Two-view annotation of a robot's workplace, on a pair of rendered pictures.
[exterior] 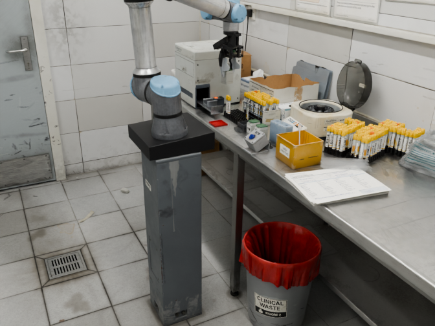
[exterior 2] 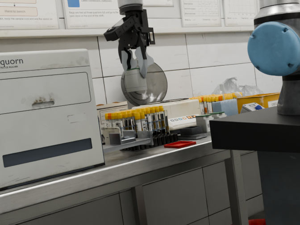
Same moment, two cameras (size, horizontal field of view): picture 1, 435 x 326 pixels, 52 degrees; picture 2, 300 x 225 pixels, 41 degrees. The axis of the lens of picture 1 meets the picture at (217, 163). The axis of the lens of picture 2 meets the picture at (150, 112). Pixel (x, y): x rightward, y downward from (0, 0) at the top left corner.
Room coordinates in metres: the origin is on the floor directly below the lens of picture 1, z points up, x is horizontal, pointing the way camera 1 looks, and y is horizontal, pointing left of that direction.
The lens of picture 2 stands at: (2.31, 1.15, 1.05)
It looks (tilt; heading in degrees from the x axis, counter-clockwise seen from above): 3 degrees down; 261
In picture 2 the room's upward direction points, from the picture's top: 8 degrees counter-clockwise
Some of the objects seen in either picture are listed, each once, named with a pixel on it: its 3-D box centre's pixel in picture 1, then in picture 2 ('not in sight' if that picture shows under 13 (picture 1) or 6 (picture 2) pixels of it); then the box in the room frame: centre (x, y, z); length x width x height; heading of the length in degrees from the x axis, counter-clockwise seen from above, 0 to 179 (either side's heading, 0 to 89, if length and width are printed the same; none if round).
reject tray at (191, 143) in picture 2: (218, 123); (180, 144); (2.04, 0.00, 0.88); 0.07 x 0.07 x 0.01; 27
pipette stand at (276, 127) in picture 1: (280, 134); (226, 114); (1.79, -0.27, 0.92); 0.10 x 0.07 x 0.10; 34
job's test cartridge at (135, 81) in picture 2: (226, 76); (135, 80); (2.14, -0.04, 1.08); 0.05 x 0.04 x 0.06; 130
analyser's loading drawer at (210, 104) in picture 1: (208, 103); (115, 142); (2.23, 0.05, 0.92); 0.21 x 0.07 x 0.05; 27
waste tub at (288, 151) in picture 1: (298, 149); (260, 107); (1.63, -0.32, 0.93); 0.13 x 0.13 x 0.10; 25
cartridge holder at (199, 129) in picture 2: (245, 126); (191, 132); (1.97, -0.13, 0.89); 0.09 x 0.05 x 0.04; 120
